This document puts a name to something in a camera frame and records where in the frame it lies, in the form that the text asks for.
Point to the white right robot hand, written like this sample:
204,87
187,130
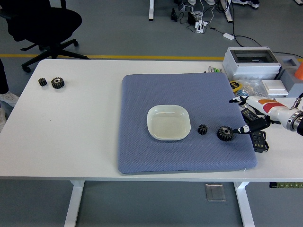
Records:
265,106

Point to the large black gear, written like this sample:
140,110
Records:
57,83
225,133

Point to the small black gear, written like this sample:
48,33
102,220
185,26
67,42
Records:
42,82
203,129

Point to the small white adapter box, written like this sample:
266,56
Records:
228,36

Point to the black digital meter module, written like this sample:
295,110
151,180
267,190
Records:
251,116
260,142

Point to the clear plastic parts bag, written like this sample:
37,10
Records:
253,87

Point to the yellow tape measure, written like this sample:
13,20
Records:
235,85

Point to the grey recessed block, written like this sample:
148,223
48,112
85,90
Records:
293,81

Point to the orange cone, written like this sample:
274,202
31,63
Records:
299,72

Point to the table height control panel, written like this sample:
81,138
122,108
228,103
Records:
286,185

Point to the white square dish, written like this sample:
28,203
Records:
168,123

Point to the metal floor plate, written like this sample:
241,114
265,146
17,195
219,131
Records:
215,192

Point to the white table leg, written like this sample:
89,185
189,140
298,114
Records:
73,203
243,205

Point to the white background desk leg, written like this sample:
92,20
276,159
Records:
227,11
151,9

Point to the white power strip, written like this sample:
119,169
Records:
201,26

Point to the blue-grey quilted mat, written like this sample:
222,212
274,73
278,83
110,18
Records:
170,156

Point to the black charger block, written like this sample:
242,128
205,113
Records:
191,17

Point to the black power adapter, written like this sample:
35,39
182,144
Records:
174,15

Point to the black office chair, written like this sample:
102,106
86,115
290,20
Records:
47,21

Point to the white switch plate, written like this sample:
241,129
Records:
274,87

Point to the grey electrical enclosure box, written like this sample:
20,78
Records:
248,66

